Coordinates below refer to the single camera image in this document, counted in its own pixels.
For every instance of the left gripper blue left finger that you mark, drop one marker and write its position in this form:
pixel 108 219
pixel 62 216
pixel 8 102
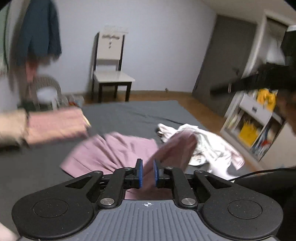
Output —
pixel 116 184

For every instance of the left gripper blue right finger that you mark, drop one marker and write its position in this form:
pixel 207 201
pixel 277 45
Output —
pixel 174 179

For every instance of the mauve pink ribbed garment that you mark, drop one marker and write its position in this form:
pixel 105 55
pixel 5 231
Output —
pixel 114 151

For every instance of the white pink crumpled clothes pile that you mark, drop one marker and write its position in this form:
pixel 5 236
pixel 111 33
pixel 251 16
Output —
pixel 210 148

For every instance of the pink yellow striped knit sweater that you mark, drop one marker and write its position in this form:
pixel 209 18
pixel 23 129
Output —
pixel 56 125

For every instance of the white storage shelf unit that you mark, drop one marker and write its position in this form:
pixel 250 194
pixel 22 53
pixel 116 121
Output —
pixel 254 126

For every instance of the dark grey bed sheet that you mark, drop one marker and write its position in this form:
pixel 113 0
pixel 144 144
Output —
pixel 30 169

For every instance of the white plastic bucket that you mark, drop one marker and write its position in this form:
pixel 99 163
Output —
pixel 48 95

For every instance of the beige folded garment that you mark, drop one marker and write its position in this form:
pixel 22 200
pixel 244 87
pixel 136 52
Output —
pixel 13 127

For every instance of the dark grey door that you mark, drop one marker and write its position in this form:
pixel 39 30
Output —
pixel 225 60

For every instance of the white black wooden chair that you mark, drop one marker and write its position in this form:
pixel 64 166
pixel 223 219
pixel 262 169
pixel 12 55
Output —
pixel 107 65

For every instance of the pink hanging garment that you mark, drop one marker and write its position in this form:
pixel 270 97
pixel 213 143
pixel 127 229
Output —
pixel 31 69

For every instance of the dark teal hanging jacket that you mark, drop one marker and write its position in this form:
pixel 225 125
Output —
pixel 39 35

